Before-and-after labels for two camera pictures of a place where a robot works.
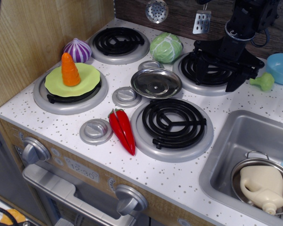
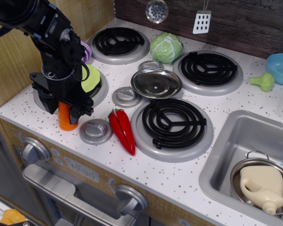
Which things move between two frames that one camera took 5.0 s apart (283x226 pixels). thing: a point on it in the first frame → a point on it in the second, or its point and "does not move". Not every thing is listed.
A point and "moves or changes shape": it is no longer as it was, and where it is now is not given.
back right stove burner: x=216 y=80 does not move
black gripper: x=228 y=52 → x=68 y=92
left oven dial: x=34 y=151 does not move
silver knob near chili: x=96 y=132 does not move
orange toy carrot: x=70 y=74 moves or changes shape
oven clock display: x=82 y=169 does not move
